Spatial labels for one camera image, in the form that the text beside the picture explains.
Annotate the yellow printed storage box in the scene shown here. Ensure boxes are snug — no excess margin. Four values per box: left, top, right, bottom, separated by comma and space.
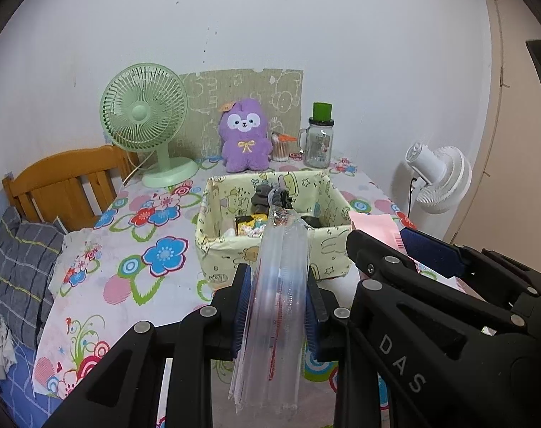
195, 170, 356, 284

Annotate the white standing fan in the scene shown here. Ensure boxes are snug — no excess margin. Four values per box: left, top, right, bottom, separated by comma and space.
404, 142, 473, 237

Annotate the pink packet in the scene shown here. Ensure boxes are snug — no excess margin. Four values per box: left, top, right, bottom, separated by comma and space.
348, 212, 467, 295

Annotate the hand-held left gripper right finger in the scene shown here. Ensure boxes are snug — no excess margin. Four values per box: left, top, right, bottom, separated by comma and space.
303, 272, 360, 428

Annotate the cotton swab jar orange lid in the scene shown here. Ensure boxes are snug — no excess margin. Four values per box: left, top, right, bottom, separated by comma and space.
270, 131, 295, 162

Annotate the floral tablecloth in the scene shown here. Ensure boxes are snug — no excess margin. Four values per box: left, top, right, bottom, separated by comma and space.
32, 156, 436, 428

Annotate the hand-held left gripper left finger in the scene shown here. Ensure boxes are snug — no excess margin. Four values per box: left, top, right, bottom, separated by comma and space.
43, 264, 253, 428

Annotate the grey plaid pillow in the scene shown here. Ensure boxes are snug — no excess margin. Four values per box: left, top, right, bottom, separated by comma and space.
0, 207, 68, 351

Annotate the white fan cable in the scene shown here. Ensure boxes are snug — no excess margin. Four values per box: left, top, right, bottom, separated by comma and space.
122, 152, 147, 185

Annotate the glass mug jar green lid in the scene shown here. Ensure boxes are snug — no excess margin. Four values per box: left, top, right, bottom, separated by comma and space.
297, 102, 336, 169

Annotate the green desk fan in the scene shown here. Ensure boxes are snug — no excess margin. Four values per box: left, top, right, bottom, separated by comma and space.
100, 63, 200, 188

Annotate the blue bedsheet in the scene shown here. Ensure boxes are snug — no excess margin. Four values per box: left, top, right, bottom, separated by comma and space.
0, 343, 48, 428

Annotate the beige door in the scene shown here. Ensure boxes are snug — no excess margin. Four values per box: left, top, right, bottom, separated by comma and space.
444, 0, 541, 255

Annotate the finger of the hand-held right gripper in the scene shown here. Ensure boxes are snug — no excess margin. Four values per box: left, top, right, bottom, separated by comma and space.
399, 228, 541, 306
346, 229, 541, 340

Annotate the purple plush toy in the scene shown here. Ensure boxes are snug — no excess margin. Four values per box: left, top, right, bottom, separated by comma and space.
218, 100, 272, 173

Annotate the wooden headboard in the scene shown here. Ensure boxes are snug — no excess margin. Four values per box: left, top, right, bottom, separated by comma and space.
2, 145, 139, 230

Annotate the green printed cardboard sheet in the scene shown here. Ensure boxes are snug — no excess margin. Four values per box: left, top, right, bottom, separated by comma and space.
178, 69, 304, 161

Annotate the clear plastic cup sleeve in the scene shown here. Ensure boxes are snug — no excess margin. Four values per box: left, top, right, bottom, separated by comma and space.
228, 187, 313, 413

